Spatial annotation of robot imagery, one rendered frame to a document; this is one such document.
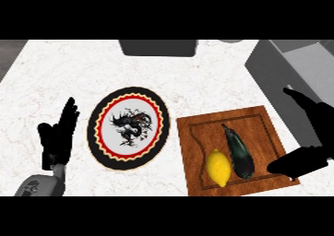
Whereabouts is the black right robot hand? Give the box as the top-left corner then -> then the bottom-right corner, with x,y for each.
266,87 -> 334,182

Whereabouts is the dark grey rectangular appliance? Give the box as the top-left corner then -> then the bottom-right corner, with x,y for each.
117,40 -> 200,58

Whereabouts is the yellow lemon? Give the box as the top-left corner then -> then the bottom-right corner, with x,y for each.
206,148 -> 234,188

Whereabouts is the brown wooden cutting board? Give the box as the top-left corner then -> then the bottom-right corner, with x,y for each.
176,105 -> 302,197

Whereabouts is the round dragon print plate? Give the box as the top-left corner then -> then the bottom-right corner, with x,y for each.
86,86 -> 172,171

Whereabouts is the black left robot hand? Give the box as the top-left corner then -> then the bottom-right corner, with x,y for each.
37,97 -> 81,171

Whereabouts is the dark purple eggplant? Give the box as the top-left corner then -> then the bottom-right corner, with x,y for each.
220,124 -> 256,181

